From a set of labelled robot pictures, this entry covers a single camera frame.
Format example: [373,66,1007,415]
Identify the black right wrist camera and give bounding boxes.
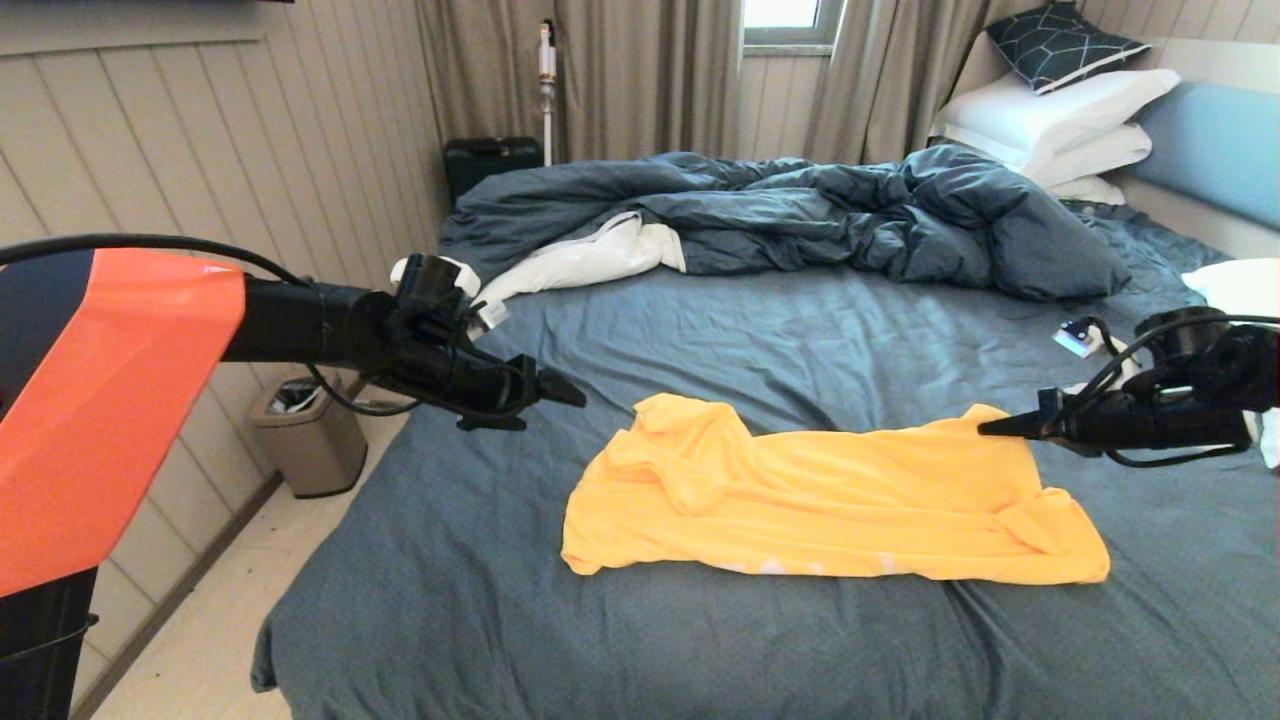
[1135,306,1233,367]

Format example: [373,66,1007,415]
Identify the light blue headboard pad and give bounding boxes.
[1137,80,1280,231]

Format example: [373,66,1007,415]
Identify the dark blue duvet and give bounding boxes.
[437,143,1133,306]

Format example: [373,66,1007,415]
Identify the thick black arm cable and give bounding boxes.
[0,233,313,291]

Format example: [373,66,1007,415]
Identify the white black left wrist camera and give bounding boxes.
[390,254,483,313]

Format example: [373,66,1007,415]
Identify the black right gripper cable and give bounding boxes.
[1072,314,1280,469]

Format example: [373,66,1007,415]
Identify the beige window curtain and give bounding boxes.
[417,0,743,166]
[803,0,1051,166]

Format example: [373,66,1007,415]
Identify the white stick vacuum cleaner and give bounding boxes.
[537,18,558,167]

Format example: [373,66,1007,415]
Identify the bed with blue sheet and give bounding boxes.
[250,200,1280,720]

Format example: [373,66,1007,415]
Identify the beige trash bin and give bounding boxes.
[249,372,368,499]

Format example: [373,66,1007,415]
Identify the dark green hard case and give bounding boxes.
[445,137,544,206]

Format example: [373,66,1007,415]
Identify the grey framed window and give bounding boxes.
[741,0,846,49]

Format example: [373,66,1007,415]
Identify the yellow polo shirt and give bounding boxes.
[562,393,1111,587]

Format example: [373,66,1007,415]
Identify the white pillow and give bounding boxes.
[1182,258,1280,469]
[1047,174,1128,205]
[930,66,1183,173]
[1024,122,1155,188]

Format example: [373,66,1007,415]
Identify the dark patterned cushion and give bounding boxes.
[987,0,1153,94]

